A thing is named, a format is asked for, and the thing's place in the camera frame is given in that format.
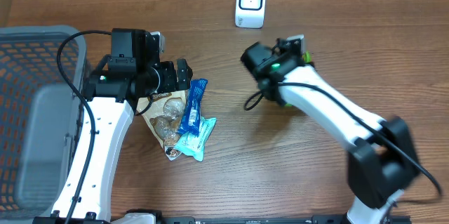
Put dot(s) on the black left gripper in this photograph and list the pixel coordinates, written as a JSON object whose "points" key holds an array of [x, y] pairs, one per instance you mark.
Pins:
{"points": [[171, 83]]}

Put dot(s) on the beige mushroom snack bag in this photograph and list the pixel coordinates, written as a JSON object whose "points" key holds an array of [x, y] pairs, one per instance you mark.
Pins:
{"points": [[163, 118]]}

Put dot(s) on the blue cookie packet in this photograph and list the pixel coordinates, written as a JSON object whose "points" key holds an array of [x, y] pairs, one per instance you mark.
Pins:
{"points": [[190, 121]]}

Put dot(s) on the teal snack packet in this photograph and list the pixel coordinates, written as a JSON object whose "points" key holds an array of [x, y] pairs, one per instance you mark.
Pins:
{"points": [[194, 146]]}

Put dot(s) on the green gummy candy bag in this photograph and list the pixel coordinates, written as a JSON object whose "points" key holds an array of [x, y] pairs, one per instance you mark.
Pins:
{"points": [[306, 57]]}

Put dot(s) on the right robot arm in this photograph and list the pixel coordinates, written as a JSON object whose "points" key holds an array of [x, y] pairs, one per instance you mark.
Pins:
{"points": [[381, 156]]}

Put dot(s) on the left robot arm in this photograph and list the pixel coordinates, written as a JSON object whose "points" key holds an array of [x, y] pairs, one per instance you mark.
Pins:
{"points": [[131, 71]]}

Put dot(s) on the grey plastic shopping basket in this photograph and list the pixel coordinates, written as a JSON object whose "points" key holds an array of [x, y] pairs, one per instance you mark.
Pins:
{"points": [[39, 113]]}

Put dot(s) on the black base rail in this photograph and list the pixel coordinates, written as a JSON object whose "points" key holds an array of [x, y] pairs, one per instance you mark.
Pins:
{"points": [[147, 216]]}

